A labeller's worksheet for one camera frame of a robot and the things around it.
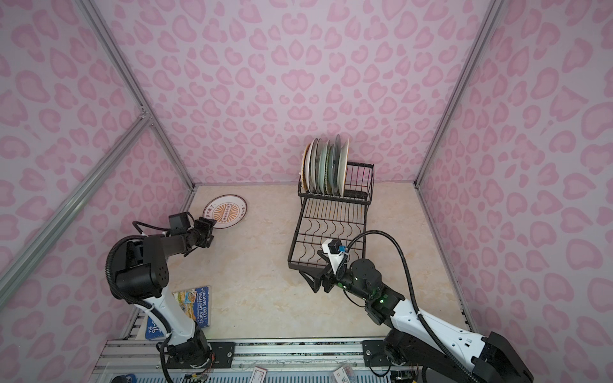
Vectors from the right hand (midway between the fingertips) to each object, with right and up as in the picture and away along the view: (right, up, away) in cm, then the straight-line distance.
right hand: (310, 262), depth 71 cm
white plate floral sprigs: (+1, +29, +6) cm, 30 cm away
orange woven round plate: (-3, +25, +12) cm, 28 cm away
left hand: (-40, +10, +29) cm, 50 cm away
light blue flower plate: (+4, +30, +8) cm, 31 cm away
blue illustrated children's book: (-39, -16, +10) cm, 44 cm away
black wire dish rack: (+8, +6, +30) cm, 32 cm away
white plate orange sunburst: (-38, +14, +38) cm, 56 cm away
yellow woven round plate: (+6, +27, +7) cm, 29 cm away
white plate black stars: (+10, +30, +6) cm, 32 cm away
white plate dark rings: (-1, +30, +5) cm, 30 cm away
